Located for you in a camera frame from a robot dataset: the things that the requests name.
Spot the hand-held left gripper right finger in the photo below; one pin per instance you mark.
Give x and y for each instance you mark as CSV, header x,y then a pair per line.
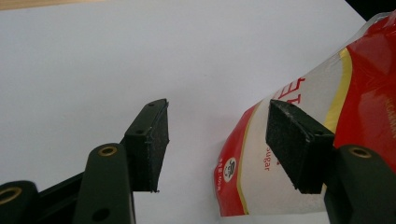
x,y
295,146

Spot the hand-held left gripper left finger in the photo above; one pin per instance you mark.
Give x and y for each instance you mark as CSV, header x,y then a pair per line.
x,y
106,186

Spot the red and white sugar pouch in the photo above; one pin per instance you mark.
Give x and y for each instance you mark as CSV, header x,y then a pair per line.
x,y
367,102

